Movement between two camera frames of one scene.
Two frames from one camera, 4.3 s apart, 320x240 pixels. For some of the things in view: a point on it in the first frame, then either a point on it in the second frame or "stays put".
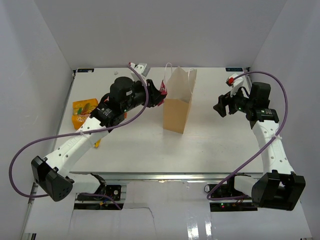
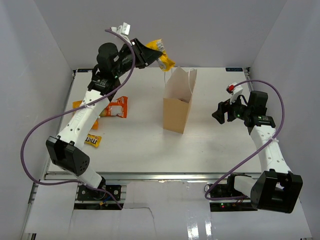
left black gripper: (150, 93) -> (139, 53)
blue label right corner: (234, 69) stays put
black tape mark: (85, 70) stays put
